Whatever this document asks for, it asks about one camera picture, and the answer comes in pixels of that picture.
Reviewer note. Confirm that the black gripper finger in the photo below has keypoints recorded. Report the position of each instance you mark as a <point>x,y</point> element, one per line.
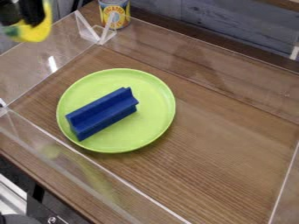
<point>33,11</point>
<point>10,15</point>

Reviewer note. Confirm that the yellow toy banana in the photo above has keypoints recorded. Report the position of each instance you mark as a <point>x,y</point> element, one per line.
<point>22,32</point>

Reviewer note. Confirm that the lime green plate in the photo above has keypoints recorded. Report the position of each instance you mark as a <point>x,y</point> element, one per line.
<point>139,129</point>

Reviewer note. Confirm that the yellow labelled tin can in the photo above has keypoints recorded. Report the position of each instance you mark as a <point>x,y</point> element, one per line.
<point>117,10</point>

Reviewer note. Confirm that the blue foam block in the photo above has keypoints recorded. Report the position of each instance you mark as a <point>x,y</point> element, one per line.
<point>102,113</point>

